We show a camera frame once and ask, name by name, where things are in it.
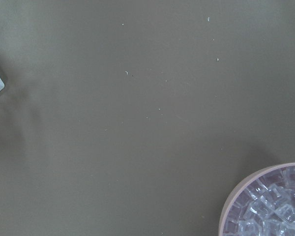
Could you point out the pile of clear ice cubes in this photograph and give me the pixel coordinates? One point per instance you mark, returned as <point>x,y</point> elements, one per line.
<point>273,209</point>

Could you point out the pink bowl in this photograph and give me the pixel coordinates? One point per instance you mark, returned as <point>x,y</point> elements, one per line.
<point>238,191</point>

